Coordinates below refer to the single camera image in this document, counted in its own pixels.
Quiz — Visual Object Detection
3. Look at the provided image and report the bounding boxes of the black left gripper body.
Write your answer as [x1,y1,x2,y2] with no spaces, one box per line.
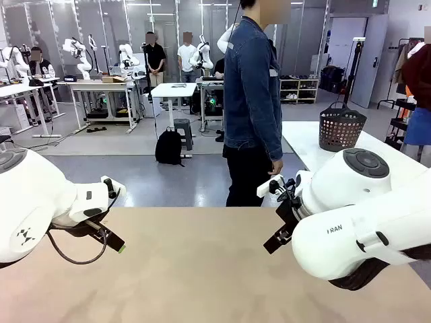
[82,210,114,242]

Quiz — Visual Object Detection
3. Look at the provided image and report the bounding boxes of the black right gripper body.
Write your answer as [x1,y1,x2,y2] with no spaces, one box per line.
[275,198,304,236]

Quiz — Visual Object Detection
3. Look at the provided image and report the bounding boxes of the black perforated laundry basket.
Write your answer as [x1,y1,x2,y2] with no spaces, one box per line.
[319,102,368,153]

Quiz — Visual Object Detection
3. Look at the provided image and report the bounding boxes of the person's right forearm denim sleeve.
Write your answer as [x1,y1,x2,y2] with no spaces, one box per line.
[261,110,284,162]

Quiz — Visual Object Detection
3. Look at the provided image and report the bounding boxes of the person's right hand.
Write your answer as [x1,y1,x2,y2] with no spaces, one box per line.
[269,159,286,176]

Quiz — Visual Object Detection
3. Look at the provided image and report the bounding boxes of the large white table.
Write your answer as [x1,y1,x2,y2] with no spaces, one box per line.
[281,120,430,174]

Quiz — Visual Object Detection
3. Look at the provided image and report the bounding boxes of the black backpack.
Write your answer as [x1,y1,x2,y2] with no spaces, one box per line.
[154,127,185,168]

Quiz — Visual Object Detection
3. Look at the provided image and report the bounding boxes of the wooden shoe rack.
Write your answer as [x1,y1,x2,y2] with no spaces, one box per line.
[279,77,320,104]

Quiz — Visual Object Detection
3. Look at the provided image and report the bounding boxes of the grey plastic stool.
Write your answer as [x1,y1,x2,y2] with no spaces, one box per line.
[173,118,195,151]

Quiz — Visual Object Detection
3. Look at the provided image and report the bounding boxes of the computer tower with green light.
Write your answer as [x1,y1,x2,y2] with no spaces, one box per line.
[201,89,224,117]

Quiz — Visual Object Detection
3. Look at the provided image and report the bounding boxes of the person in denim jacket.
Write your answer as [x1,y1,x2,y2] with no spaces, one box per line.
[222,0,292,208]

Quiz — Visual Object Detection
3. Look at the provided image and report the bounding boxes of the long white robot desk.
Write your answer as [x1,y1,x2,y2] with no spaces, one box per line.
[57,79,145,134]

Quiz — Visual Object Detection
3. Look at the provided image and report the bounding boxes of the black suitcase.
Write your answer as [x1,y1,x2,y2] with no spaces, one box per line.
[319,66,346,94]

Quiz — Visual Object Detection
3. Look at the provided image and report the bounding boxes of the black utility cart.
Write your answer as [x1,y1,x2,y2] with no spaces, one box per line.
[385,99,418,151]

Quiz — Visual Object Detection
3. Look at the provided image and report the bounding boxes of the small white standing desk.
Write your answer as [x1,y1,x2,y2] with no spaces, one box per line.
[150,82,198,159]

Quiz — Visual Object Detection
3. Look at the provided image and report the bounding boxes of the white desk with computer tower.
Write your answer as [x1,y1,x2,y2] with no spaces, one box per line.
[195,76,226,133]

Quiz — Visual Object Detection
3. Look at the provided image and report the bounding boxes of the white desk with seated person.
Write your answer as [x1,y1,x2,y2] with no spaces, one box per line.
[0,76,67,139]

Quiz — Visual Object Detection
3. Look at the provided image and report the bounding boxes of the seated person in varsity jacket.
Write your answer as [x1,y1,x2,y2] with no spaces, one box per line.
[28,46,57,81]

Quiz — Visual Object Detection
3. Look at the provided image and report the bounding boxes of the black tripod with white top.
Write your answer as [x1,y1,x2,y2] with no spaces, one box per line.
[341,36,366,105]

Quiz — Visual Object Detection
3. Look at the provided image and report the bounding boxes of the standing person in black shirt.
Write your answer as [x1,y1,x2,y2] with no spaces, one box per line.
[144,32,168,88]

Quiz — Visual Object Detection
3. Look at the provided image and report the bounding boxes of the grey door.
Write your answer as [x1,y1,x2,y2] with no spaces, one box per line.
[362,13,390,108]

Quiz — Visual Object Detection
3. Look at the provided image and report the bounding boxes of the black clothes rack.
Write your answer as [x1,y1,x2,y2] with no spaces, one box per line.
[376,38,425,110]

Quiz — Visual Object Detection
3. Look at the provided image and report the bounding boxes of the standing person in white t-shirt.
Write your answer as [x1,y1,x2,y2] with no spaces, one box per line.
[177,32,198,83]

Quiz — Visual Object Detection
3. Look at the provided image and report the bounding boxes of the person in maroon top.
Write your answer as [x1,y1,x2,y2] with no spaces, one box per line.
[400,26,431,159]

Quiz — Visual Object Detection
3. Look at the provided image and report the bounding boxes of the dark sleeved left arm hose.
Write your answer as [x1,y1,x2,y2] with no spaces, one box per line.
[46,220,90,238]

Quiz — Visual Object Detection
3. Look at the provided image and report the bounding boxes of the dark sleeved arm hose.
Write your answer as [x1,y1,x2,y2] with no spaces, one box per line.
[328,247,431,291]
[46,220,90,238]

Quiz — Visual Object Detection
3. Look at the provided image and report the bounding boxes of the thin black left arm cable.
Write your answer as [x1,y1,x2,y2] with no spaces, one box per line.
[46,188,122,265]

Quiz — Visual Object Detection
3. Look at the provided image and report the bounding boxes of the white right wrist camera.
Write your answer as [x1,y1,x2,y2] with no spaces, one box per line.
[257,174,302,205]

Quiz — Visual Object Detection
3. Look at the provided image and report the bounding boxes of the dark sleeved right arm hose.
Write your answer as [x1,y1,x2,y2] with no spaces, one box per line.
[328,247,431,291]

